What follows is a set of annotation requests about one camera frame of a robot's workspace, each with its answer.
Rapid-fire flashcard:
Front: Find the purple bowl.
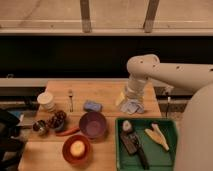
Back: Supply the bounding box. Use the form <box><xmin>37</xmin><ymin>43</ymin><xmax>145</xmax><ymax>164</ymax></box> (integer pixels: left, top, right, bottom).
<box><xmin>79</xmin><ymin>112</ymin><xmax>107</xmax><ymax>139</ymax></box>

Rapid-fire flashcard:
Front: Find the orange carrot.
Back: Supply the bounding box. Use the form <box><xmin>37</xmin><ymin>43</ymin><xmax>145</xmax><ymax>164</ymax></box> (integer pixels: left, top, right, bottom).
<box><xmin>55</xmin><ymin>127</ymin><xmax>80</xmax><ymax>136</ymax></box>

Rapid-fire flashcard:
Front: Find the metal fork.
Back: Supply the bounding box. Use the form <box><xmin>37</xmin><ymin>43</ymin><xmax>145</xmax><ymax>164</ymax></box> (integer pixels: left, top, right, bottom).
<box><xmin>68</xmin><ymin>90</ymin><xmax>73</xmax><ymax>112</ymax></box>

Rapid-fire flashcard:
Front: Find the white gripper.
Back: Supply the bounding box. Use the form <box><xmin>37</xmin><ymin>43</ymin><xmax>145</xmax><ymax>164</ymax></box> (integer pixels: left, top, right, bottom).
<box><xmin>115</xmin><ymin>76</ymin><xmax>147</xmax><ymax>106</ymax></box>

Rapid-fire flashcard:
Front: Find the blue sponge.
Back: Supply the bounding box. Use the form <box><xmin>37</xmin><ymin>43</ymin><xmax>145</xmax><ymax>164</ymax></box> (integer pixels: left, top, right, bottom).
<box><xmin>83</xmin><ymin>100</ymin><xmax>102</xmax><ymax>112</ymax></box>

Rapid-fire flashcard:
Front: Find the black spatula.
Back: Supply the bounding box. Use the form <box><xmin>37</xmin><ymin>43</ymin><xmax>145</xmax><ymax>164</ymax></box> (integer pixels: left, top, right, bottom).
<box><xmin>119</xmin><ymin>130</ymin><xmax>150</xmax><ymax>170</ymax></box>

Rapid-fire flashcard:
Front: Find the small grey round object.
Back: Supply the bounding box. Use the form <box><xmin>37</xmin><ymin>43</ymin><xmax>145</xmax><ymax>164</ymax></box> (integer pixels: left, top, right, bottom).
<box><xmin>122</xmin><ymin>120</ymin><xmax>132</xmax><ymax>132</ymax></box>

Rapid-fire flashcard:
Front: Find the green tray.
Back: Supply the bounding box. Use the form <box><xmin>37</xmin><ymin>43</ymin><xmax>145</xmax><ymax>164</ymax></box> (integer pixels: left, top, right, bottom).
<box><xmin>115</xmin><ymin>118</ymin><xmax>178</xmax><ymax>171</ymax></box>

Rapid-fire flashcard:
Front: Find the bunch of dark grapes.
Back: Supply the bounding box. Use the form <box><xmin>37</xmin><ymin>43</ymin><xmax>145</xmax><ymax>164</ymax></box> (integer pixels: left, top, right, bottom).
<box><xmin>47</xmin><ymin>110</ymin><xmax>67</xmax><ymax>129</ymax></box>

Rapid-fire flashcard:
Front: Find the metal cup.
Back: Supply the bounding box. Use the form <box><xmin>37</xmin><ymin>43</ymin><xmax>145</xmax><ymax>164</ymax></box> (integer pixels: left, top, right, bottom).
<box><xmin>33</xmin><ymin>120</ymin><xmax>48</xmax><ymax>136</ymax></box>

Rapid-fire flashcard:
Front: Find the light blue cloth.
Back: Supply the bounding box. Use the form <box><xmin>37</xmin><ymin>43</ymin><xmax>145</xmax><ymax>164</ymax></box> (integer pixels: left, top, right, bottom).
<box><xmin>120</xmin><ymin>99</ymin><xmax>144</xmax><ymax>114</ymax></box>

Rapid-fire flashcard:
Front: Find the red bowl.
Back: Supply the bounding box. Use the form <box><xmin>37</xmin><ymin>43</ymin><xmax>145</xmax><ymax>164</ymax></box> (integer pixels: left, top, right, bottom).
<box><xmin>62</xmin><ymin>135</ymin><xmax>92</xmax><ymax>166</ymax></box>

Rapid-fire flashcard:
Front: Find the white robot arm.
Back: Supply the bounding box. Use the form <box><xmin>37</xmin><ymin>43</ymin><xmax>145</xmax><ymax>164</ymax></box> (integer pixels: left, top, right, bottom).
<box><xmin>115</xmin><ymin>54</ymin><xmax>213</xmax><ymax>106</ymax></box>

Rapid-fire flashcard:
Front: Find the peeled banana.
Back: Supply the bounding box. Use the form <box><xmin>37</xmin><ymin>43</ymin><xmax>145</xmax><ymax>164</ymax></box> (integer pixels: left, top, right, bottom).
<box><xmin>145</xmin><ymin>123</ymin><xmax>169</xmax><ymax>151</ymax></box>

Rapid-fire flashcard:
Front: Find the yellow apple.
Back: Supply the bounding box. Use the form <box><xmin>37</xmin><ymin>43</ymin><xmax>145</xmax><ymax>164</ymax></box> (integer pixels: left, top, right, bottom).
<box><xmin>70</xmin><ymin>141</ymin><xmax>85</xmax><ymax>157</ymax></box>

